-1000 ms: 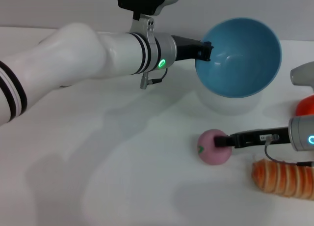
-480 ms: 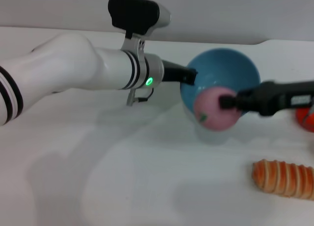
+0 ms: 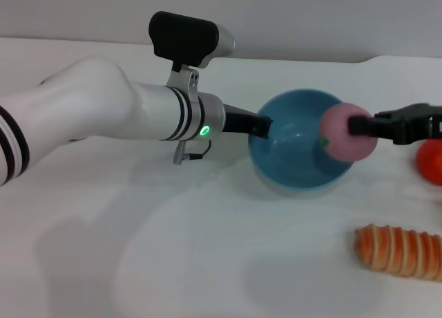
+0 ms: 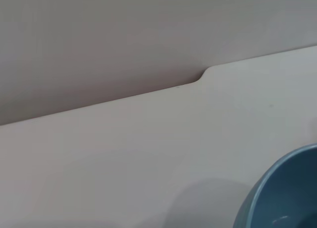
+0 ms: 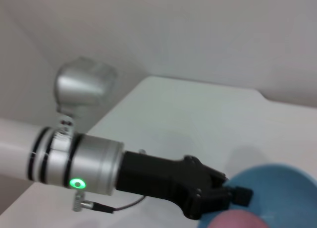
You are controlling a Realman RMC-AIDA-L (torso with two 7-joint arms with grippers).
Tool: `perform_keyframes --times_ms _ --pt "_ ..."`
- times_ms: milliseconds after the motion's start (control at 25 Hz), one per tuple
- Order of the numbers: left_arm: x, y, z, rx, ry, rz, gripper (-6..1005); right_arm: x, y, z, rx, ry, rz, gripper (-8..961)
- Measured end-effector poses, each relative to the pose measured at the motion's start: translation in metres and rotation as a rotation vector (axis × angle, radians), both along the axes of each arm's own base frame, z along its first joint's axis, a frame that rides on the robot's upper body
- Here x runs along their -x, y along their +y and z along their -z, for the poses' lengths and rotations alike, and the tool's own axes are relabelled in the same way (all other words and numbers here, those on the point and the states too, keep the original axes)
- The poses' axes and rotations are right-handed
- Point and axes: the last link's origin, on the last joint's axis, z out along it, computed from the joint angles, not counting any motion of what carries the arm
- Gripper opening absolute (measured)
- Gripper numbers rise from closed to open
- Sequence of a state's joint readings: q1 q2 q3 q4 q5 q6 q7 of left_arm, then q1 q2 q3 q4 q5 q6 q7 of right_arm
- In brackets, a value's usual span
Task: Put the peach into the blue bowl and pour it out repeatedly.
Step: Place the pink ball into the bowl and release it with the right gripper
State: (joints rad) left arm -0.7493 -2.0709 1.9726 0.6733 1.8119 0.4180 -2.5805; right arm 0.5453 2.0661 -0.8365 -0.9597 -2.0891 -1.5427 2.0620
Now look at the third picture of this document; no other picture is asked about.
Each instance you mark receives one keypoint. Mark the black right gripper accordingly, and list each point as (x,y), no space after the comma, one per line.
(411,124)

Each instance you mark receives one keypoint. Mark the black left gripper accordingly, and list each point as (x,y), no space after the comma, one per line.
(238,121)

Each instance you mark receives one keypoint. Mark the pink toy peach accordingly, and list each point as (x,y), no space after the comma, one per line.
(338,138)

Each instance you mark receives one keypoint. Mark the blue bowl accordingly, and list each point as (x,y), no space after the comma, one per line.
(286,159)

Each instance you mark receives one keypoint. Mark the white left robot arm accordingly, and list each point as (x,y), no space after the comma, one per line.
(86,103)

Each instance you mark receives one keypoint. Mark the red toy tomato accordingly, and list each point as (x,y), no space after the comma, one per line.
(431,162)

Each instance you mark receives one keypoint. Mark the orange striped toy bread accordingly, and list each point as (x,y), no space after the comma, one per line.
(397,252)

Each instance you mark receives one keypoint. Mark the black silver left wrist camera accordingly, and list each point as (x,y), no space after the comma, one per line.
(183,38)

